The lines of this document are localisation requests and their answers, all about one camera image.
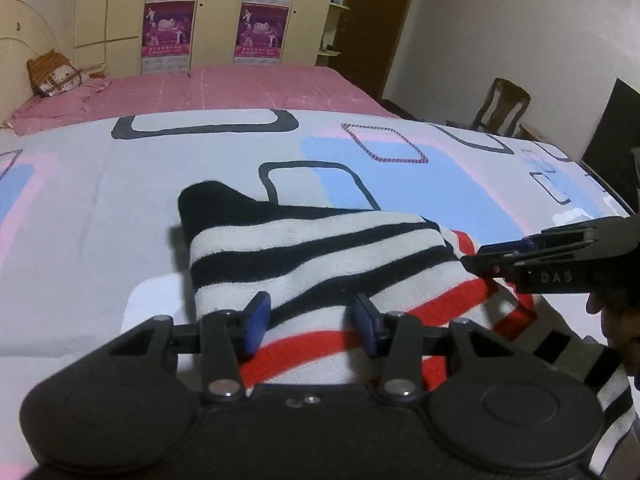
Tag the black flat panel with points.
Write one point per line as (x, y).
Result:
(617, 140)

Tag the orange-brown pillow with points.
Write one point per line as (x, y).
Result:
(55, 72)

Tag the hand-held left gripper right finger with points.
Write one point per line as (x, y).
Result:
(367, 325)

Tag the striped knit sweater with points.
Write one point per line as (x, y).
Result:
(310, 255)

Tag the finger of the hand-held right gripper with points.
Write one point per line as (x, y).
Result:
(500, 266)
(530, 245)

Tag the pink bed sheet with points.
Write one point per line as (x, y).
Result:
(225, 87)

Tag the wooden chair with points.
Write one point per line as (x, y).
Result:
(502, 105)

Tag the cream corner shelf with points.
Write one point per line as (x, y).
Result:
(337, 20)

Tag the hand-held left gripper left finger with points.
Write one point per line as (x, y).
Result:
(256, 320)

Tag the dark brown door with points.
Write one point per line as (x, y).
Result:
(385, 25)

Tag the person's right hand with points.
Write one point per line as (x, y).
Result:
(622, 332)

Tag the cream wardrobe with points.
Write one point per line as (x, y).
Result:
(220, 10)

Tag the cream headboard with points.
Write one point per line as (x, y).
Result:
(25, 25)

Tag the printed blanket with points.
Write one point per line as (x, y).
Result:
(90, 240)

